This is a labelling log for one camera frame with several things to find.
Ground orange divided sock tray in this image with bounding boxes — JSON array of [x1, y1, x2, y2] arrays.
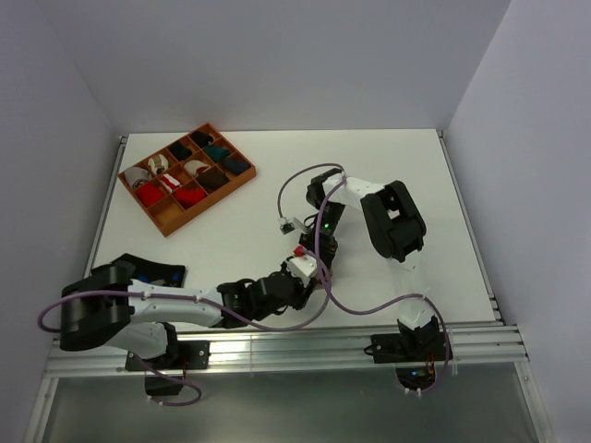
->
[[118, 123, 257, 237]]

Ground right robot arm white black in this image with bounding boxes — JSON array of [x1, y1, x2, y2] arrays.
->
[[300, 168, 446, 360]]

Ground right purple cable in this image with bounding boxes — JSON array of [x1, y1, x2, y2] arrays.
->
[[275, 162, 452, 393]]

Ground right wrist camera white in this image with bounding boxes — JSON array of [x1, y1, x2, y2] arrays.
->
[[279, 217, 308, 235]]

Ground aluminium rail frame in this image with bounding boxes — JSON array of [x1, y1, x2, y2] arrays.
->
[[22, 131, 555, 443]]

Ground black rolled sock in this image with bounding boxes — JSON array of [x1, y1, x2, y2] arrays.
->
[[167, 142, 193, 162], [189, 131, 214, 148]]

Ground beige argyle sock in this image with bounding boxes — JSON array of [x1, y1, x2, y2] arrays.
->
[[317, 269, 332, 290]]

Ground beige brown rolled sock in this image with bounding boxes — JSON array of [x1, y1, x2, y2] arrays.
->
[[147, 153, 170, 175]]

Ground red white striped sock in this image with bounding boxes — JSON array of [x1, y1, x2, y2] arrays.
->
[[159, 174, 183, 193]]

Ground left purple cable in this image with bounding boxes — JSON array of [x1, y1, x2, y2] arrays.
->
[[37, 246, 333, 408]]

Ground black rolled sock far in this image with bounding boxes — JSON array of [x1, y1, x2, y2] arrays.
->
[[189, 131, 214, 148]]

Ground black blue patterned sock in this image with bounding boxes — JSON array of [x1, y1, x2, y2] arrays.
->
[[112, 253, 187, 288]]

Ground dark green rolled sock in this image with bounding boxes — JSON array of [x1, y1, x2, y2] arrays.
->
[[222, 157, 251, 175]]

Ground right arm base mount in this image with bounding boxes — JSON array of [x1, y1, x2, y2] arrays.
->
[[363, 333, 453, 393]]

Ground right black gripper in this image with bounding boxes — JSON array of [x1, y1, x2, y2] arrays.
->
[[299, 201, 345, 276]]

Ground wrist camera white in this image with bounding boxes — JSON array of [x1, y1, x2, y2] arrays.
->
[[279, 217, 308, 235], [286, 245, 318, 286]]

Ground black rolled sock middle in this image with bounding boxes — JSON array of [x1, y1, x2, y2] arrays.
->
[[167, 142, 193, 162]]

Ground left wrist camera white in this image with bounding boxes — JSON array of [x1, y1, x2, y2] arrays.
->
[[286, 245, 318, 286]]

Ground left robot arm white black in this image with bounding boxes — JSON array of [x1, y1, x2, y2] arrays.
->
[[59, 266, 315, 368]]

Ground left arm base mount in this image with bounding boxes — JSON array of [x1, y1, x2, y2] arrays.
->
[[125, 340, 211, 397]]

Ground teal rolled sock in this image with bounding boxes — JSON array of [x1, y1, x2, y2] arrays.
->
[[202, 144, 231, 163]]

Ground grey rolled sock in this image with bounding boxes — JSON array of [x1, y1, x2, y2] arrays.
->
[[124, 166, 152, 189]]

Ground white red rolled sock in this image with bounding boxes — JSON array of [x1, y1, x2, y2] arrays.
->
[[184, 160, 211, 177]]

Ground purple cable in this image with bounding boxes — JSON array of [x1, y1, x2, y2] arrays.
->
[[37, 246, 333, 408], [275, 162, 452, 393]]

